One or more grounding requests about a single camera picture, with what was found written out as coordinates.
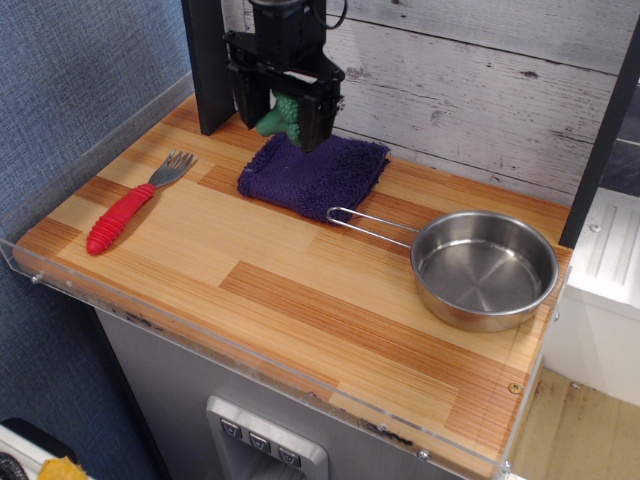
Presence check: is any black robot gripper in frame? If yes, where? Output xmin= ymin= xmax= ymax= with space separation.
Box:
xmin=224 ymin=2 xmax=346 ymax=153

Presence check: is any green toy broccoli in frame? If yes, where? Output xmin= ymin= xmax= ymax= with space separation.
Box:
xmin=255 ymin=92 xmax=301 ymax=147

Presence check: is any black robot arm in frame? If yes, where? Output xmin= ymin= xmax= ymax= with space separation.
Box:
xmin=224 ymin=1 xmax=346 ymax=152

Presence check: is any purple folded towel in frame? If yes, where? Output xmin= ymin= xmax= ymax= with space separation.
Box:
xmin=237 ymin=133 xmax=389 ymax=222

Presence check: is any clear acrylic table guard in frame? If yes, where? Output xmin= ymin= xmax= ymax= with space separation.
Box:
xmin=1 ymin=76 xmax=560 ymax=479

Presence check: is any stainless steel pan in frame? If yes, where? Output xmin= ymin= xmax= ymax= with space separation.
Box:
xmin=326 ymin=206 xmax=560 ymax=333

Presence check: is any grey cabinet front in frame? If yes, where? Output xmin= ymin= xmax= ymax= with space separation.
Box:
xmin=94 ymin=307 xmax=481 ymax=480

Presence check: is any silver dispenser panel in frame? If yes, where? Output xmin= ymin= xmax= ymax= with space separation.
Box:
xmin=206 ymin=395 xmax=329 ymax=479

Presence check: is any white ridged appliance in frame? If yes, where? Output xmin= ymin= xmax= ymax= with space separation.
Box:
xmin=543 ymin=188 xmax=639 ymax=405

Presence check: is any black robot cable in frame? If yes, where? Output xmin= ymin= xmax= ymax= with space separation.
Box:
xmin=312 ymin=0 xmax=349 ymax=30

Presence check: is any black left vertical post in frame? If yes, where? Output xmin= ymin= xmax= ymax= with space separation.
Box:
xmin=181 ymin=0 xmax=236 ymax=135

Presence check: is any black vertical post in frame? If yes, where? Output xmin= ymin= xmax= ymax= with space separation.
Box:
xmin=559 ymin=21 xmax=639 ymax=248
xmin=181 ymin=0 xmax=236 ymax=135

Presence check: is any red handled fork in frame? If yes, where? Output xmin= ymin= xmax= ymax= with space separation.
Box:
xmin=86 ymin=150 xmax=195 ymax=256

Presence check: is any black right vertical post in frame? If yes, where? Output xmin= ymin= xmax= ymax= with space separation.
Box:
xmin=559 ymin=21 xmax=639 ymax=248

